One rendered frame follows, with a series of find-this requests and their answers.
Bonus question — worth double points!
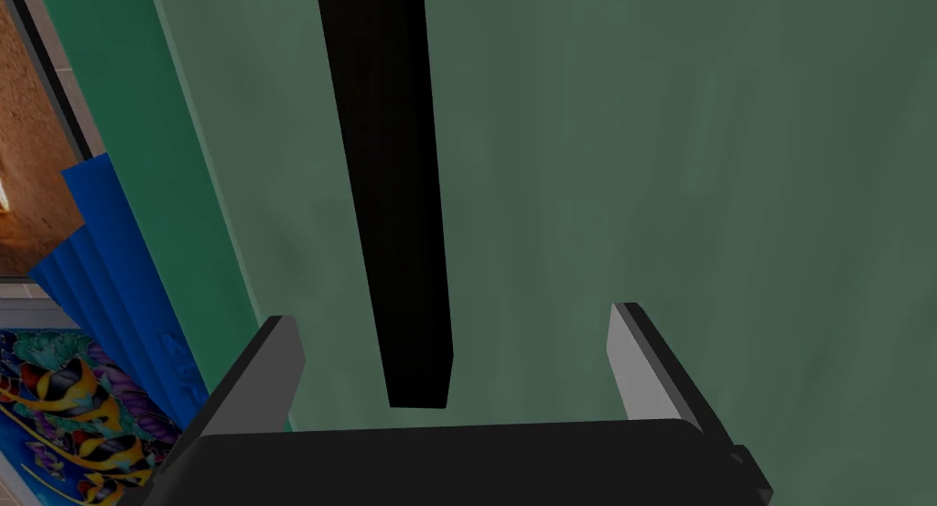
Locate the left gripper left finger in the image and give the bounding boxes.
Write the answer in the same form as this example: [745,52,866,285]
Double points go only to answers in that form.
[178,315,307,439]

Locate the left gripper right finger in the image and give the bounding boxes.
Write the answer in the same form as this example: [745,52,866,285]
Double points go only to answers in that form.
[606,301,722,434]

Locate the blue curtain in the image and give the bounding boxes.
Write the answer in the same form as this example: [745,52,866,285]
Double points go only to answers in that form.
[27,152,211,430]

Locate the green cupboard door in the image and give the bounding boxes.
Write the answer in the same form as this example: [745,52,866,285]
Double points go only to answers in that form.
[32,0,937,506]

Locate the colourful fish picture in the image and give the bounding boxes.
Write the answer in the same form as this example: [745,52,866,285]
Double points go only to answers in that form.
[0,328,184,506]

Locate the black bar handle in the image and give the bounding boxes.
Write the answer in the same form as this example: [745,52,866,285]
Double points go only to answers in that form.
[314,0,455,411]

